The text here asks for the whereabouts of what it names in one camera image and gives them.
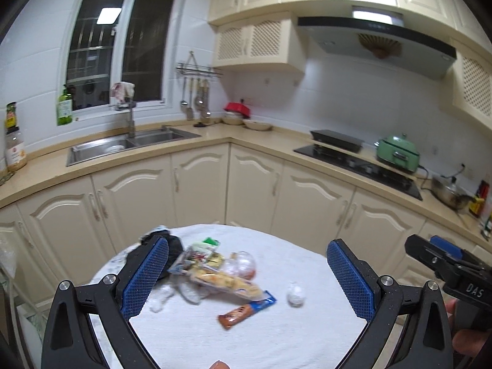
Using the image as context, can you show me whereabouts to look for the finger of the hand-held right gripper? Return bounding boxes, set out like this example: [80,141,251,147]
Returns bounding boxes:
[405,234,462,279]

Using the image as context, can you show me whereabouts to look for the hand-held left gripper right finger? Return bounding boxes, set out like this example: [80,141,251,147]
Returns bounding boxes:
[326,238,455,369]

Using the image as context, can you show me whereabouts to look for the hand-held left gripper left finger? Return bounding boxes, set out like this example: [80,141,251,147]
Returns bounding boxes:
[42,234,170,369]

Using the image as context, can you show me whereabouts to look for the black plastic bag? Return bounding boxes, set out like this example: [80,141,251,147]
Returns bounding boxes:
[127,228,185,279]

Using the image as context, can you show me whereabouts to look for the clear plastic wrapper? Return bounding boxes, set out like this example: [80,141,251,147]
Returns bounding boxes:
[150,276,211,313]

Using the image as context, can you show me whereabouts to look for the white tissue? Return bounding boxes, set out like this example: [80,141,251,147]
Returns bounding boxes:
[286,281,307,308]

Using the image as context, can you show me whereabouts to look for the yellow bread packet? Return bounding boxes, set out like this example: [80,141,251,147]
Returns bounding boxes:
[190,265,267,302]

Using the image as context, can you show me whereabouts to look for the round clear plastic wrap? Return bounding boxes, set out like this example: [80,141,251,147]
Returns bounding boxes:
[223,251,257,280]

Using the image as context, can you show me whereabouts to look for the orange and blue snack wrapper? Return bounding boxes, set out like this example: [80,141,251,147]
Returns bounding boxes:
[218,290,277,330]

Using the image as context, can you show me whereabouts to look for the person's right hand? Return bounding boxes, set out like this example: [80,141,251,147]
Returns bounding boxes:
[447,299,489,364]

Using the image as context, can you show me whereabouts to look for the steel wok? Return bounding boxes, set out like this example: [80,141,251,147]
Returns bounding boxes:
[430,174,476,212]

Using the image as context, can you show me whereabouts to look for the white tablecloth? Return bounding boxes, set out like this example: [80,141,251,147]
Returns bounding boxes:
[90,224,370,369]

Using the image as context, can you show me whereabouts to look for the green electric pot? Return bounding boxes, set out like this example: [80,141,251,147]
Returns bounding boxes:
[374,133,422,175]

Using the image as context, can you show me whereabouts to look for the black glass cooktop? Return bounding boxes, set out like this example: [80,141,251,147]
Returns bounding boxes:
[293,144,423,202]

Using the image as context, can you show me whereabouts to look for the stainless steel double sink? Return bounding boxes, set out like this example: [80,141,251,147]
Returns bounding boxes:
[66,125,203,167]

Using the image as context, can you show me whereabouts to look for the cream lower kitchen cabinets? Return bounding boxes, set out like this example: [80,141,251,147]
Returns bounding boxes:
[0,140,492,316]

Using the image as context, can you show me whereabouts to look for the black griddle pan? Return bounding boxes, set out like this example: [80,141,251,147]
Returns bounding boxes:
[309,129,365,153]

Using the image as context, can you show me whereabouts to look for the steel faucet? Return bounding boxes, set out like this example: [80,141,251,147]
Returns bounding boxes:
[115,100,138,139]

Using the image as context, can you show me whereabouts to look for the steel spatula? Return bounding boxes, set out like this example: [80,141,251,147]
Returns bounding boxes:
[186,79,195,120]

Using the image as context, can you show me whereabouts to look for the clear plastic jar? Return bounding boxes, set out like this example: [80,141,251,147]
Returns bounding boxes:
[5,128,29,172]

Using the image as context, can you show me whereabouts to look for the pink and white rag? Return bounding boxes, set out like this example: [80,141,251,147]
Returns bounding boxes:
[110,82,136,105]

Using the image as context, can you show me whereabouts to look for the green glass bottle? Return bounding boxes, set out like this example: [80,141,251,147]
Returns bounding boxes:
[57,84,74,126]

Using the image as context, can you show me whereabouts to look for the red pot on counter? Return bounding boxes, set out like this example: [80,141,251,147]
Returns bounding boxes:
[224,99,253,119]

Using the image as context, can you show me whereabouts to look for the grey range hood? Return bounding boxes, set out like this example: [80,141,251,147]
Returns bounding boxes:
[297,6,458,81]

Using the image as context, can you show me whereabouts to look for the dark yellow-label sauce bottle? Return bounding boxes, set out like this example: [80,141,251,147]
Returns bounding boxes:
[5,102,18,132]

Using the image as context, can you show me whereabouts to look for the dark window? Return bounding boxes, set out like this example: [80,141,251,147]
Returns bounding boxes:
[63,0,182,113]

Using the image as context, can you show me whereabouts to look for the black power cable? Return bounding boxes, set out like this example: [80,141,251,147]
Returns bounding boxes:
[417,163,466,192]

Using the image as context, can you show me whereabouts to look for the wooden-handled steel spoon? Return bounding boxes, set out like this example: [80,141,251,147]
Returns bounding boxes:
[202,79,213,119]

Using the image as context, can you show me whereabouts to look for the large lattice-door wall cabinet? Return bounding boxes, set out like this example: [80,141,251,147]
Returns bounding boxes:
[449,39,492,132]

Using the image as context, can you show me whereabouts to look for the wall utensil rack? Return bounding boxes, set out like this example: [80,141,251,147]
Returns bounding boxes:
[176,51,224,80]

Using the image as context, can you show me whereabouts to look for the small lattice-door wall cabinet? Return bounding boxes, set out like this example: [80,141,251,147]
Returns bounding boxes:
[210,16,307,76]

